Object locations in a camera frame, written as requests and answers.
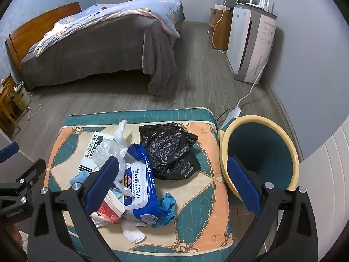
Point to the blue printed quilt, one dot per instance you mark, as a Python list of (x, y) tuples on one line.
[(114, 11)]

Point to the patterned teal orange mat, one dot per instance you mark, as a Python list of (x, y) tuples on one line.
[(190, 196)]

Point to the blue wet wipes pack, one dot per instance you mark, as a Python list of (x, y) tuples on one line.
[(139, 193)]

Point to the white router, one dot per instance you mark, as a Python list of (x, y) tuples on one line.
[(263, 4)]

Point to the green container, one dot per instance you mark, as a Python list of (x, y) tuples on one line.
[(23, 95)]

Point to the blue glove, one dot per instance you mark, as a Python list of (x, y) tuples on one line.
[(166, 204)]

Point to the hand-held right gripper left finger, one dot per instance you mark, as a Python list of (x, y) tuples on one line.
[(101, 180)]

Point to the wooden bed headboard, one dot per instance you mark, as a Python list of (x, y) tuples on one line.
[(32, 32)]

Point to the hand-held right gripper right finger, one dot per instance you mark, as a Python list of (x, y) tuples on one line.
[(245, 185)]

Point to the clear plastic bag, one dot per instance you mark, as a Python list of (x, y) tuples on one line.
[(109, 148)]

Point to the wooden cabinet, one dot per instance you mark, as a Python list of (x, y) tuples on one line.
[(219, 30)]

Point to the white power strip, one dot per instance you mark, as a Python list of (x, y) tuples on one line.
[(231, 116)]

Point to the black plastic bag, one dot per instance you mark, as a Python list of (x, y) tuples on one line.
[(166, 147)]

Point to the white air purifier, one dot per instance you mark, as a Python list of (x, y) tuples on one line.
[(245, 41)]

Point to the yellow rimmed teal bin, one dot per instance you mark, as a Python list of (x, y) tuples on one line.
[(259, 142)]

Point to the white panelled door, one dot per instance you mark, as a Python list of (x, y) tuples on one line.
[(327, 196)]

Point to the bed with grey cover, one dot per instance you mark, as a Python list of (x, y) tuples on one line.
[(109, 49)]

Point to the person's left hand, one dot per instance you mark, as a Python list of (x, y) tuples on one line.
[(16, 233)]

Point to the white crumpled tissue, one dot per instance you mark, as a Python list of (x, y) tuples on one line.
[(132, 232)]

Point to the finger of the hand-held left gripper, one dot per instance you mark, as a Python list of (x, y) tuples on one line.
[(8, 152), (31, 172)]

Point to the red white paper cup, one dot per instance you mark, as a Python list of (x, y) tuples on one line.
[(109, 210)]

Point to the white medicine box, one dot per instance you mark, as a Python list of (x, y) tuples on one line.
[(92, 147)]

